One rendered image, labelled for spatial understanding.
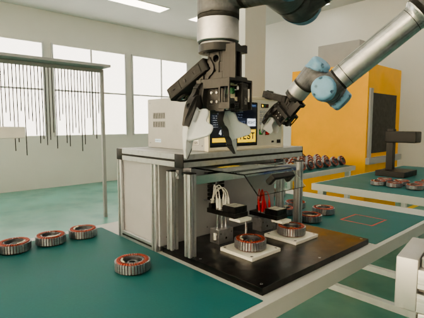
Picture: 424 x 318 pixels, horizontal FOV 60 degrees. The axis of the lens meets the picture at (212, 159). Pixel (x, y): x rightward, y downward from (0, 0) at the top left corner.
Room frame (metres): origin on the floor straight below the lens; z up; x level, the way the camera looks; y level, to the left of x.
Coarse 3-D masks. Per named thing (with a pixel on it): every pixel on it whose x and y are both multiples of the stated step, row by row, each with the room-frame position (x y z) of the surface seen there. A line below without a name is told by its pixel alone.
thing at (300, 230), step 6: (288, 222) 1.45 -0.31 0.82; (294, 222) 1.45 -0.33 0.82; (282, 228) 1.38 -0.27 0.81; (288, 228) 1.37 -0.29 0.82; (294, 228) 1.37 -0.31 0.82; (300, 228) 1.37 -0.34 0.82; (282, 234) 1.38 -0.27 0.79; (288, 234) 1.37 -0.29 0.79; (294, 234) 1.36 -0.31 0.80; (300, 234) 1.37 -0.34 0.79
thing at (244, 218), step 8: (208, 208) 1.36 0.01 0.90; (216, 208) 1.34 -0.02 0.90; (224, 208) 1.30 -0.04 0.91; (232, 208) 1.27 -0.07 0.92; (240, 208) 1.29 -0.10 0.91; (216, 216) 1.34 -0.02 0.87; (232, 216) 1.27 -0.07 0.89; (240, 216) 1.28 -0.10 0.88; (248, 216) 1.30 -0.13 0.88; (216, 224) 1.34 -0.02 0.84
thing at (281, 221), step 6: (252, 210) 1.53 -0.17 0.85; (270, 210) 1.45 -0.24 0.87; (276, 210) 1.44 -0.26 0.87; (282, 210) 1.45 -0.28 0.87; (258, 216) 1.51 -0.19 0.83; (264, 216) 1.47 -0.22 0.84; (270, 216) 1.45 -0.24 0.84; (276, 216) 1.43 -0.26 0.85; (282, 216) 1.45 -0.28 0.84; (276, 222) 1.43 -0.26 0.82; (282, 222) 1.41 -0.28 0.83
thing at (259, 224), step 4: (256, 216) 1.52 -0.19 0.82; (252, 220) 1.52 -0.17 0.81; (256, 220) 1.50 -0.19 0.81; (260, 220) 1.49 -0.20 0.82; (264, 220) 1.49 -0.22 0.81; (268, 220) 1.51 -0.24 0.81; (252, 224) 1.52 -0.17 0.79; (256, 224) 1.50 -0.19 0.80; (260, 224) 1.49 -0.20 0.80; (264, 224) 1.49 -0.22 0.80; (268, 224) 1.51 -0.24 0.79; (272, 224) 1.53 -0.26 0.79; (252, 228) 1.52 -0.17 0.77; (256, 228) 1.50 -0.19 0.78; (260, 228) 1.49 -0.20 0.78; (264, 228) 1.49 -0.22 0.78; (268, 228) 1.51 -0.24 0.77
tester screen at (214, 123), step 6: (252, 108) 1.45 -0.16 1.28; (216, 114) 1.32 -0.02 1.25; (240, 114) 1.41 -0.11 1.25; (246, 114) 1.43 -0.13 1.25; (252, 114) 1.45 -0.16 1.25; (216, 120) 1.32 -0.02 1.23; (216, 126) 1.32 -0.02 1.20; (252, 126) 1.45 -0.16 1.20; (216, 132) 1.32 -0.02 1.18; (216, 144) 1.32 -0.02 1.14; (222, 144) 1.34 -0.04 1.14
